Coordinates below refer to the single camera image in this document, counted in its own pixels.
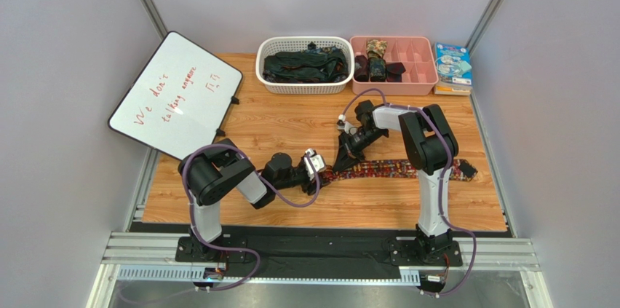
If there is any yellow book under box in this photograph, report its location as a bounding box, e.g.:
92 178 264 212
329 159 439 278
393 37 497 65
434 85 472 96

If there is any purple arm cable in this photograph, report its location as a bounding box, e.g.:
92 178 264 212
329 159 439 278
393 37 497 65
340 87 478 250
180 143 322 250

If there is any white perforated plastic basket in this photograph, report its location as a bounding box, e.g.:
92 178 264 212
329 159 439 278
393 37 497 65
255 36 354 95

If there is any aluminium frame rail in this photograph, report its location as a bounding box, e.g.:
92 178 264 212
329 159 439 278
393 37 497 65
87 229 551 307

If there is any pink divided organiser tray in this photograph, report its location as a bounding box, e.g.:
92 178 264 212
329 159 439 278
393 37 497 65
349 36 439 96

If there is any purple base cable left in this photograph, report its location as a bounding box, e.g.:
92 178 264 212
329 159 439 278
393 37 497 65
194 246 261 293

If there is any rolled dark maroon tie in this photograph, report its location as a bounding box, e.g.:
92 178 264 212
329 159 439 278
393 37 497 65
354 55 369 82

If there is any rolled dark red tie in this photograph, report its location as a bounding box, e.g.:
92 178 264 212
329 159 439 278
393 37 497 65
386 62 406 82

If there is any whiteboard with red writing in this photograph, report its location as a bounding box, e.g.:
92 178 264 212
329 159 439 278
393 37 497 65
108 31 243 159

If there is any blue packaged box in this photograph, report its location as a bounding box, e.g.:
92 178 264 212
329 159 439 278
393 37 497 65
434 42 473 90

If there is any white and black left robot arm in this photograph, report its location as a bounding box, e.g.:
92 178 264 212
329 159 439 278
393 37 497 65
175 139 327 262

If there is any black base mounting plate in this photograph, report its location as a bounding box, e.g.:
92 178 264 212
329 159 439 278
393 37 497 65
128 221 514 280

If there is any multicoloured checked patterned tie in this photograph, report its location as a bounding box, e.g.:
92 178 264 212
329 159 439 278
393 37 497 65
334 159 478 182

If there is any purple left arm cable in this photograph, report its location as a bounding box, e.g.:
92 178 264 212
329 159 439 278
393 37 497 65
180 143 322 250

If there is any rolled dark green tie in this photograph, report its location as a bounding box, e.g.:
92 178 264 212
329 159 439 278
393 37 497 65
368 57 387 82

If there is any rolled floral beige tie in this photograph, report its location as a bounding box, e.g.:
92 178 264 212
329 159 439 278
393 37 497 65
366 39 388 60

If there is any dark green ties pile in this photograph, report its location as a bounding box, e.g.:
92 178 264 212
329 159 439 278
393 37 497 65
262 42 349 84

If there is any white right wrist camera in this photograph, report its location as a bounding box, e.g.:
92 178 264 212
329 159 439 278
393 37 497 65
336 114 358 135

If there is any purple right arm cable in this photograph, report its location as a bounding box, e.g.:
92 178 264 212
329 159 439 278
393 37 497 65
340 87 478 250

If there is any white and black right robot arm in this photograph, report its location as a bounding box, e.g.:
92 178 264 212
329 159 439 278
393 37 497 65
333 100 458 264

